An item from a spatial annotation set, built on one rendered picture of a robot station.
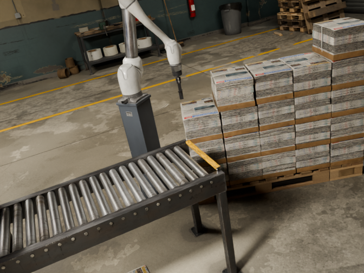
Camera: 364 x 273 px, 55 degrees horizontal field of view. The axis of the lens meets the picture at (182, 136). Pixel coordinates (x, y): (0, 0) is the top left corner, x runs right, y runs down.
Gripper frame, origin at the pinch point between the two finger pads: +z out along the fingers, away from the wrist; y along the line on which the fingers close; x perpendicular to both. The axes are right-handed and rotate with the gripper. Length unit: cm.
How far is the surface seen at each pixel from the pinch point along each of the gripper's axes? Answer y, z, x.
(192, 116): -16.9, 13.2, -5.6
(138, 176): -85, 16, 35
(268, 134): -19, 39, -64
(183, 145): -53, 18, 5
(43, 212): -104, 16, 88
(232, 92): -18.9, -1.3, -37.7
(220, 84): -19.5, -9.0, -29.9
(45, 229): -119, 16, 82
